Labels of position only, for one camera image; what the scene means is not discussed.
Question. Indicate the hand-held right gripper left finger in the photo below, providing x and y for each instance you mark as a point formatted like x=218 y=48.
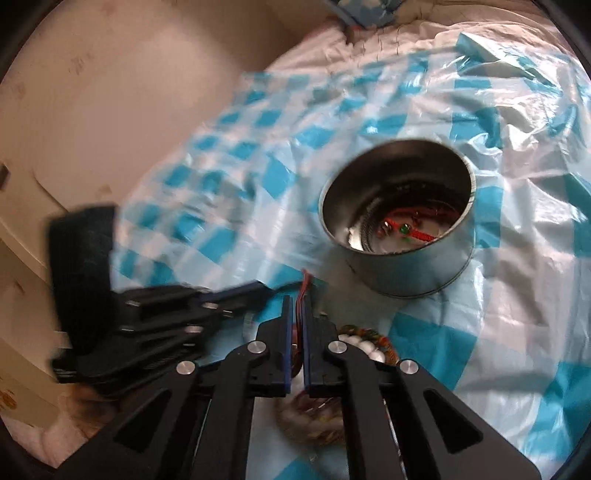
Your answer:
x=286 y=350

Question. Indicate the silver bangle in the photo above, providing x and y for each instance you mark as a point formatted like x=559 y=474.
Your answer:
x=364 y=235

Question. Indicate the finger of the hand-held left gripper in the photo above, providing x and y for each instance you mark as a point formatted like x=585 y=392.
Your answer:
x=147 y=355
x=231 y=300

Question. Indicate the blue white checkered plastic sheet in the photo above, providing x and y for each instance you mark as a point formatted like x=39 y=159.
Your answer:
x=508 y=277

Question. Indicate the round metal tin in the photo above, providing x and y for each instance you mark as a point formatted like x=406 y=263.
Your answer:
x=415 y=277

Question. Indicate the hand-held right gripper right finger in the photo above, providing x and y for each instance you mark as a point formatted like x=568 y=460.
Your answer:
x=308 y=355

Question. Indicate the blue patterned box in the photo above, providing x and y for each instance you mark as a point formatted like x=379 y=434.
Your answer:
x=369 y=11

